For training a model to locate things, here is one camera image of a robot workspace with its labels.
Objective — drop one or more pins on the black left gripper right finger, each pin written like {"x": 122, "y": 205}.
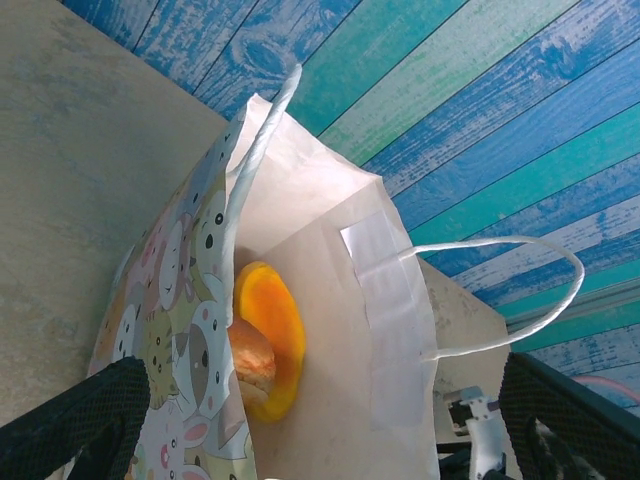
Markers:
{"x": 515, "y": 400}

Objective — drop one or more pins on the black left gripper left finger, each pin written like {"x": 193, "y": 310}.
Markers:
{"x": 75, "y": 430}

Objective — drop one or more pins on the pale orange-patched fake bun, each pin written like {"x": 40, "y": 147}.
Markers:
{"x": 252, "y": 355}

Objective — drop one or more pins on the cartoon animal print paper bag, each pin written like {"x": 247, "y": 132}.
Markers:
{"x": 330, "y": 325}

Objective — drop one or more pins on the orange yellow fake bread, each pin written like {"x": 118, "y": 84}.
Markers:
{"x": 280, "y": 310}

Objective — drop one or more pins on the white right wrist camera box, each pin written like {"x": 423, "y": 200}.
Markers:
{"x": 482, "y": 425}

